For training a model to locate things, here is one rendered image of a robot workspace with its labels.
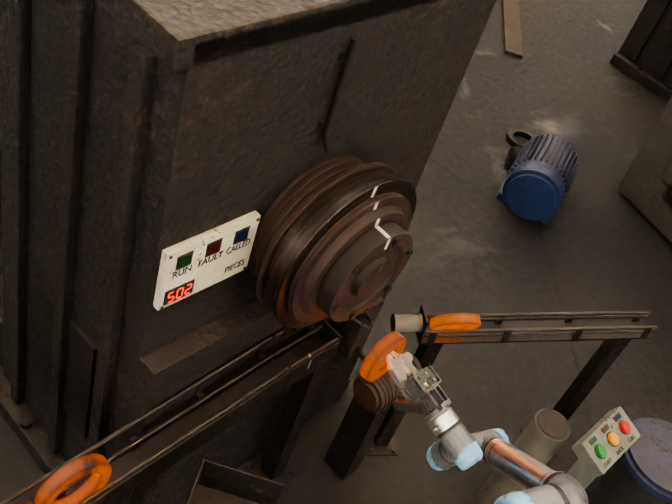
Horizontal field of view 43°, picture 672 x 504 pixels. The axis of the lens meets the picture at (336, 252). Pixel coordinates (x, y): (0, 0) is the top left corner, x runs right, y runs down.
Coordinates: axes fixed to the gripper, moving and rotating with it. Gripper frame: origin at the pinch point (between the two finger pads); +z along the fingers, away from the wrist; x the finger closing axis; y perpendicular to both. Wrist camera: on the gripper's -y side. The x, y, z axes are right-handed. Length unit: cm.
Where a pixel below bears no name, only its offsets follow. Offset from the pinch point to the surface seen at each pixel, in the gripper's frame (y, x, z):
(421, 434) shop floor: -80, -56, -25
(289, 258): 29, 31, 28
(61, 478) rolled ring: -13, 85, 17
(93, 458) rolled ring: -14, 77, 18
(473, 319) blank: -5.8, -39.7, -4.3
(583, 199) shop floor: -89, -246, 21
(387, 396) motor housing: -32.9, -17.0, -7.6
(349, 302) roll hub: 16.7, 14.2, 14.6
